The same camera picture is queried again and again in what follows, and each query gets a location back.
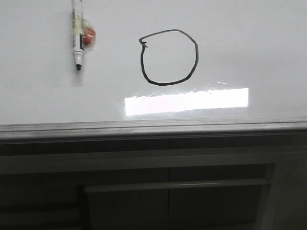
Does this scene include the white whiteboard with metal frame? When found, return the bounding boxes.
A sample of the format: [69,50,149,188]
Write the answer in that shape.
[0,0,307,143]

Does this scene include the white black whiteboard marker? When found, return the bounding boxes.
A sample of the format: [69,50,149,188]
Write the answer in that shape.
[71,0,96,71]

